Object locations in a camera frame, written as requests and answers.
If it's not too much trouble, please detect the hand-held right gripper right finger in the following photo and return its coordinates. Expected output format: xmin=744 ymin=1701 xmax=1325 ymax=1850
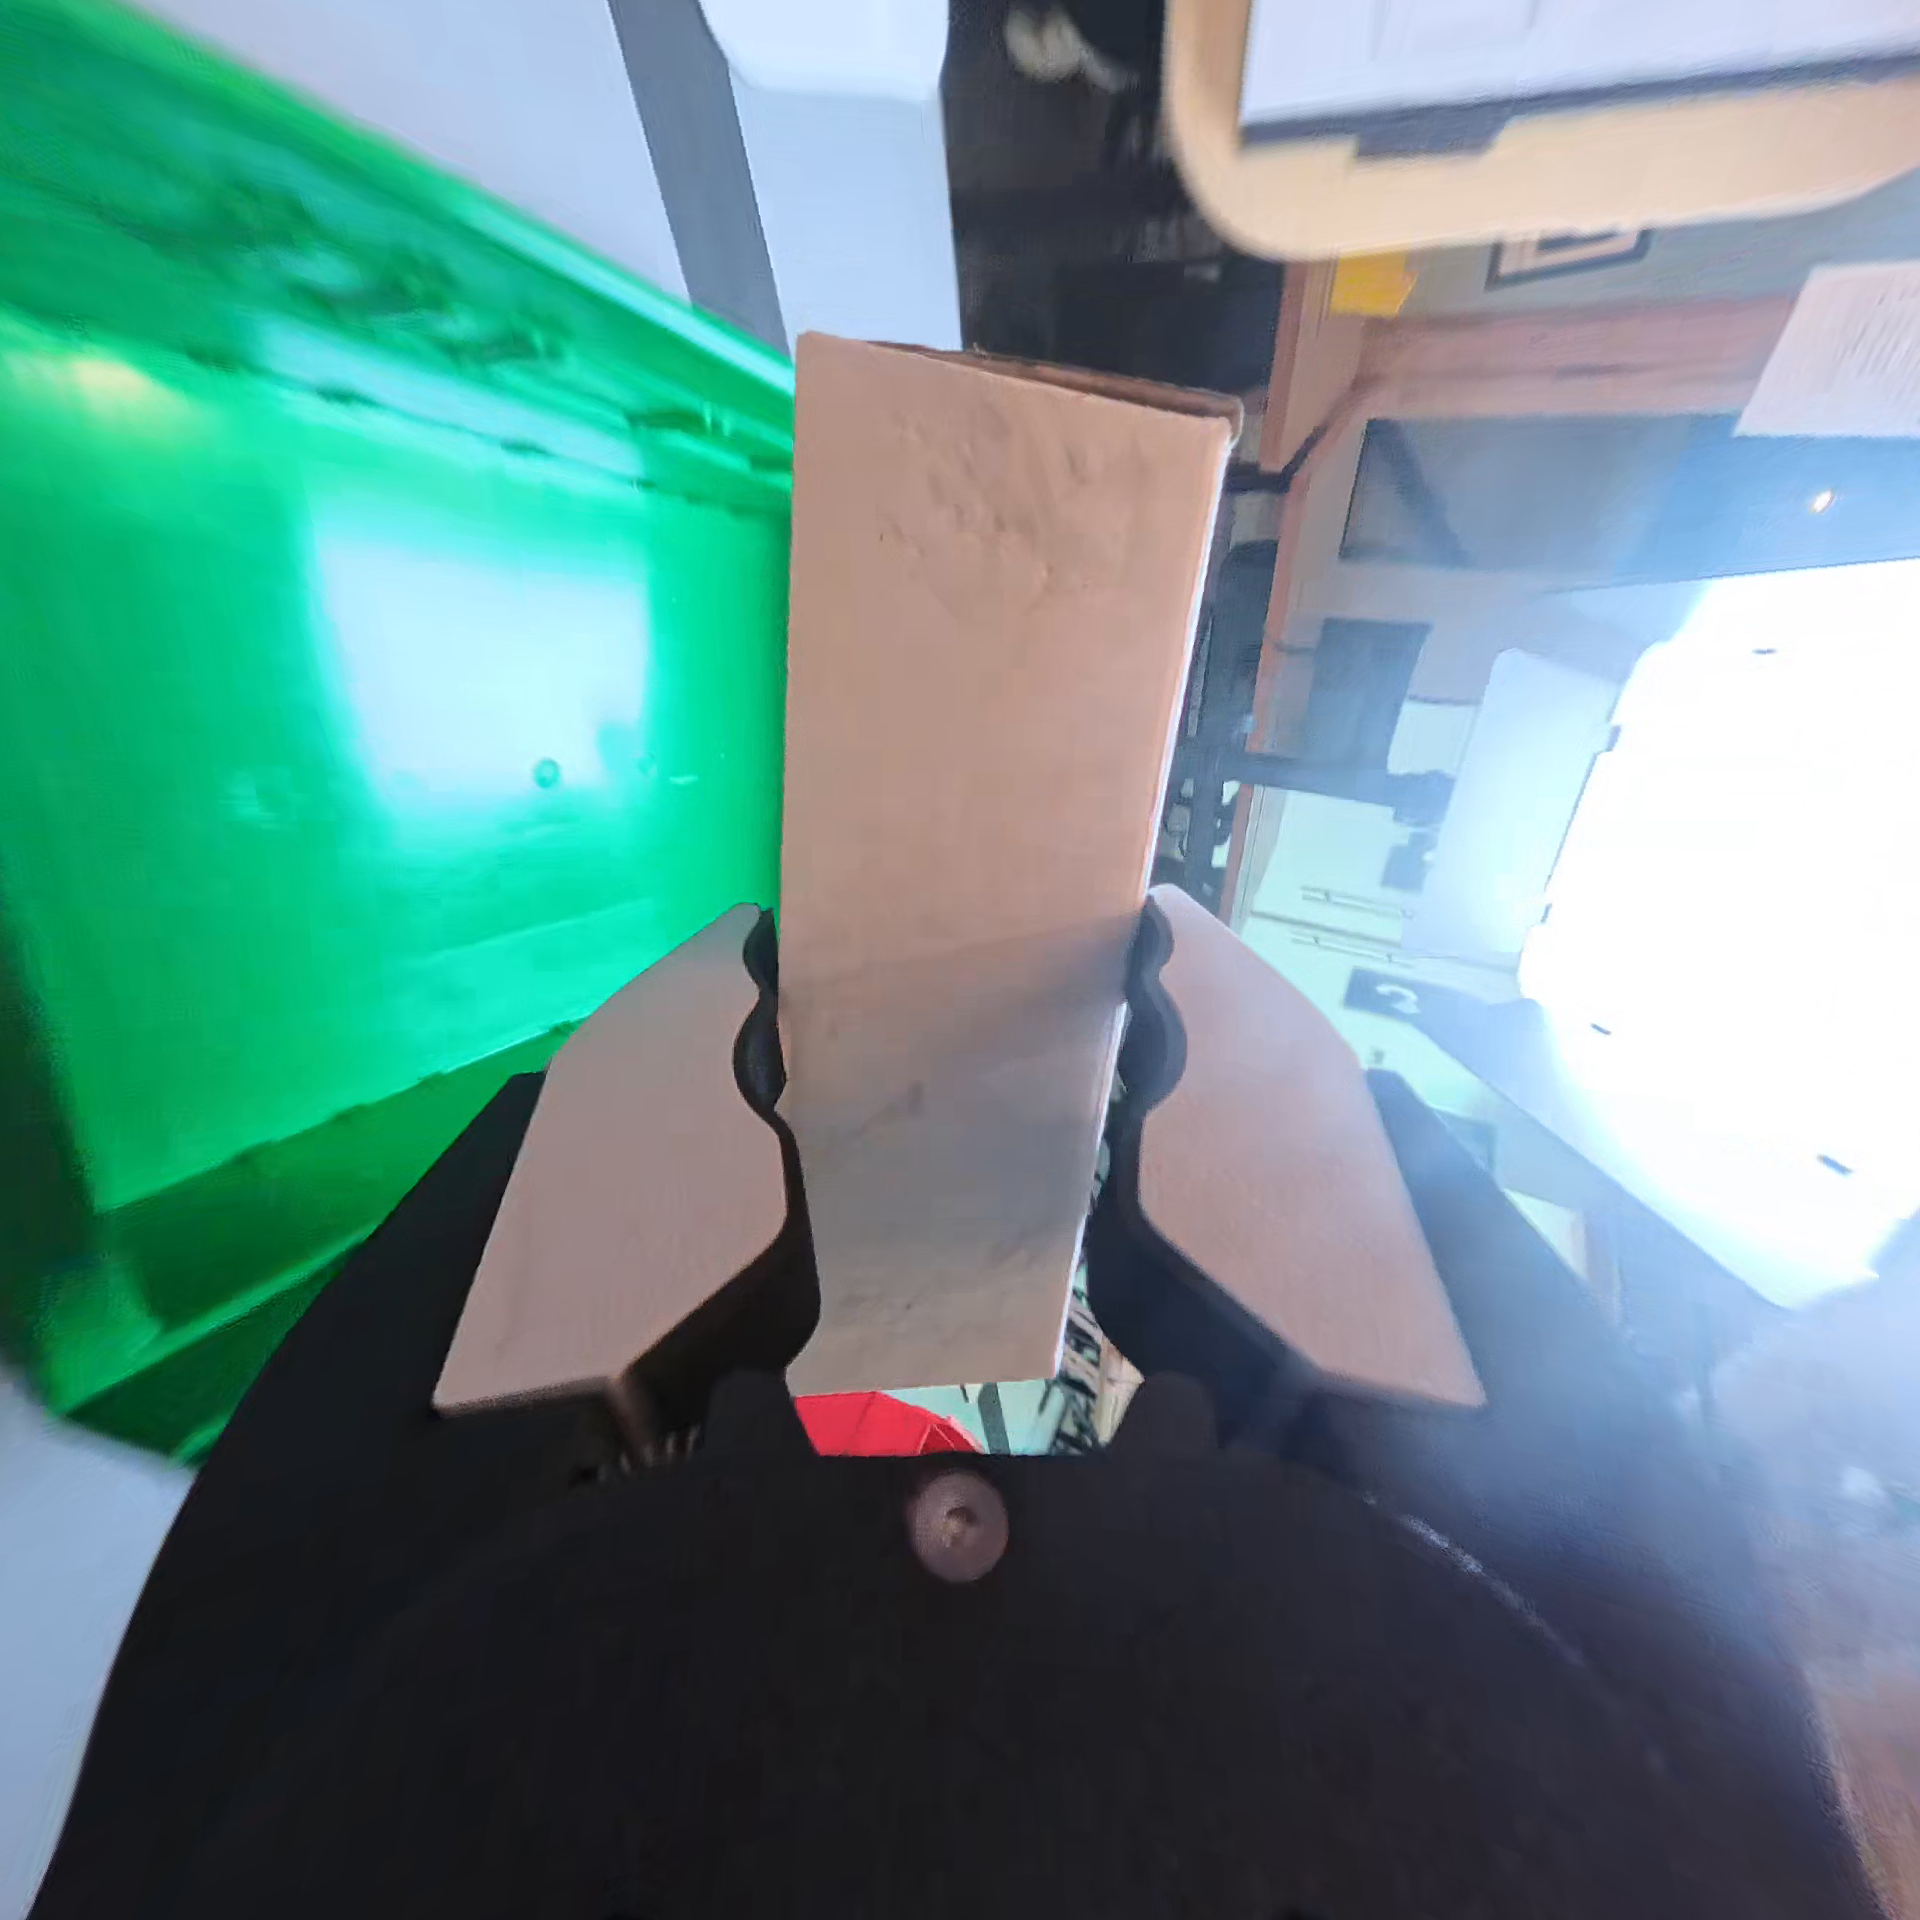
xmin=1089 ymin=885 xmax=1488 ymax=1412

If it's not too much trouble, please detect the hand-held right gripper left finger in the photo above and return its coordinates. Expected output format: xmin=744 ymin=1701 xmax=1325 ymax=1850
xmin=434 ymin=902 xmax=818 ymax=1450

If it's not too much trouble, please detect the white cardboard box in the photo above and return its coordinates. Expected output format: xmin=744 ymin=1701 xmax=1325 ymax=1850
xmin=777 ymin=334 xmax=1243 ymax=1396

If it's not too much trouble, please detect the red object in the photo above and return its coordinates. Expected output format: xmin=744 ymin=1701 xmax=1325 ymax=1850
xmin=797 ymin=1393 xmax=982 ymax=1455

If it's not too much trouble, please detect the green plastic bin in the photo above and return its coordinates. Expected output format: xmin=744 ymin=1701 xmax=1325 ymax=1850
xmin=0 ymin=0 xmax=798 ymax=1465

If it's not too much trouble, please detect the white paper sheet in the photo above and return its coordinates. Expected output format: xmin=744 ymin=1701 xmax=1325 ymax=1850
xmin=1737 ymin=262 xmax=1920 ymax=443

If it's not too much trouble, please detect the wooden board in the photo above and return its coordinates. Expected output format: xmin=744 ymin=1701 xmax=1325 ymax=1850
xmin=1169 ymin=0 xmax=1920 ymax=266

